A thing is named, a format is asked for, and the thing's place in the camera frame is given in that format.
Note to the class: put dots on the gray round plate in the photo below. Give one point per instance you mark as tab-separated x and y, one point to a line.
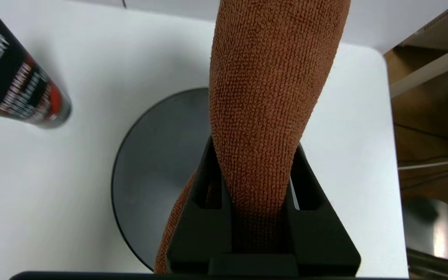
158	175

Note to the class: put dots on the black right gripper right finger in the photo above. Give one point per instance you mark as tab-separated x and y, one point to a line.
317	237

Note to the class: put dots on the shiny metal base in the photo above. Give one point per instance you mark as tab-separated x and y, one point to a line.
441	229

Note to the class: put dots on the white side desk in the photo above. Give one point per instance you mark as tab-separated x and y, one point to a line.
430	70

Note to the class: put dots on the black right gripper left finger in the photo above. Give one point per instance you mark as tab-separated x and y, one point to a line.
204	233

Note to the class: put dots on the brown towel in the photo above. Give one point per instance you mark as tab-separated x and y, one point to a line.
266	97

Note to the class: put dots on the black squeeze tube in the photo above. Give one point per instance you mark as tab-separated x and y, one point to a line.
10	77

